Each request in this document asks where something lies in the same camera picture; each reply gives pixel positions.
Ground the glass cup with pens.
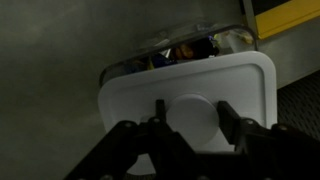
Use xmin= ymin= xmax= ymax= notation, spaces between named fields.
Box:
xmin=125 ymin=30 xmax=255 ymax=74

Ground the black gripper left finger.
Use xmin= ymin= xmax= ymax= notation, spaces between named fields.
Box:
xmin=62 ymin=98 xmax=200 ymax=180

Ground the black and yellow book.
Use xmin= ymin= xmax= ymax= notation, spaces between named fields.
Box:
xmin=240 ymin=0 xmax=320 ymax=41

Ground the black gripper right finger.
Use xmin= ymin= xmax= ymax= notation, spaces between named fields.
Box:
xmin=216 ymin=100 xmax=320 ymax=180

